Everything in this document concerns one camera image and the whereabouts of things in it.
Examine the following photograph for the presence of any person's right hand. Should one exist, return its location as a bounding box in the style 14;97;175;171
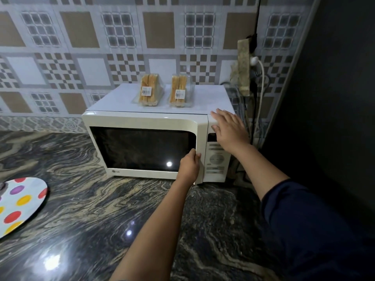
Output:
210;108;251;155

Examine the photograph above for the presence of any person's left hand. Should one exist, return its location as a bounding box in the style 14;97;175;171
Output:
176;148;202;185

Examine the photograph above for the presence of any white microwave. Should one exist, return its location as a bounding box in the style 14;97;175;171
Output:
82;83;236;185

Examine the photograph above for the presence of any clear plastic container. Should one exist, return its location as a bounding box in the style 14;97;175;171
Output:
168;74;196;108
133;73;165;107

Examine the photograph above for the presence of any white polka dot plate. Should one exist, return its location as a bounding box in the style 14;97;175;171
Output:
0;177;48;240

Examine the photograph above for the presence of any person's left forearm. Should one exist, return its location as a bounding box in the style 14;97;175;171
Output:
109;175;196;281

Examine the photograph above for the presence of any person's right forearm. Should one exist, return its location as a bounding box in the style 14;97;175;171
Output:
234;143;290;201

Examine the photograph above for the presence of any beige power strip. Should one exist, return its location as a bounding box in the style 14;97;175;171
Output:
236;37;253;97

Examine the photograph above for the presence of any dark blue shirt sleeve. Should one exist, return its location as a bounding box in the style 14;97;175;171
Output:
260;179;375;281

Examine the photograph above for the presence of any black hanging cable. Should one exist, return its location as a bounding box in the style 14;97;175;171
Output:
252;0;262;41

